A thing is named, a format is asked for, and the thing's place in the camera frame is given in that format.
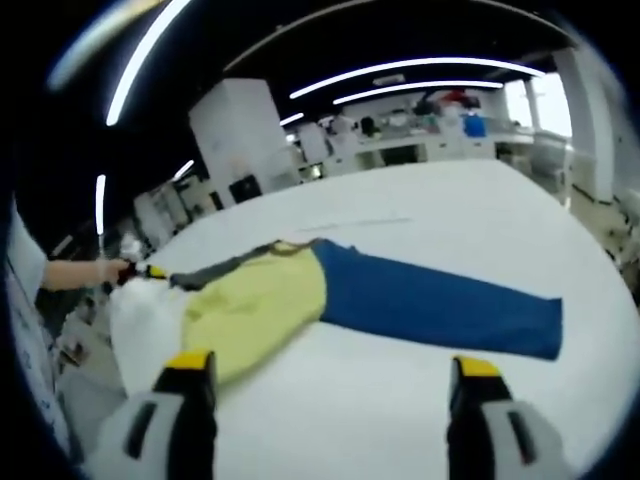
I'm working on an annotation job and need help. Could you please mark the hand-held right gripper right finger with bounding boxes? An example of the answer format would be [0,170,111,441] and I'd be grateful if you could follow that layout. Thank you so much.
[446,355,571,480]

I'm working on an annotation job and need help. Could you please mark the blue container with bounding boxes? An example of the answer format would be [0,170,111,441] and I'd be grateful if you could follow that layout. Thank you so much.
[462,113,489,139]

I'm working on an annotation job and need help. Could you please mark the yellow blue grey garment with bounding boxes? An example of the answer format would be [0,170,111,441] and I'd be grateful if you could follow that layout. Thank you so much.
[167,238,564,386]

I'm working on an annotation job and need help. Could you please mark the white square pillar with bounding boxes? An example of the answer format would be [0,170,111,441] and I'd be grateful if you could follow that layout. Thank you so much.
[188,78,297,211]

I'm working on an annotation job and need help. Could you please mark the person's left hand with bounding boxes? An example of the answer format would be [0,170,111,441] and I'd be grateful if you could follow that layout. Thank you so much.
[97,258,129,289]

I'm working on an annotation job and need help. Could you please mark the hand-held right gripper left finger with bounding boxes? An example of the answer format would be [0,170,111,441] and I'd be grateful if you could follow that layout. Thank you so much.
[84,349,220,480]

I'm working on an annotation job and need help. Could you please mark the white counter with clutter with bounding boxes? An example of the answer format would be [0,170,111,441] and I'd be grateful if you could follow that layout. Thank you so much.
[299,87,531,176]

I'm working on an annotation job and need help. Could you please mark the black screen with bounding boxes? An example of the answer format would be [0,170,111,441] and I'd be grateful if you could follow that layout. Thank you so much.
[228,174,262,204]

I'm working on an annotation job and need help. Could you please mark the person's white shirt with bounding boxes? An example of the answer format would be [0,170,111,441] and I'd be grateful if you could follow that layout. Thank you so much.
[4,209,71,451]

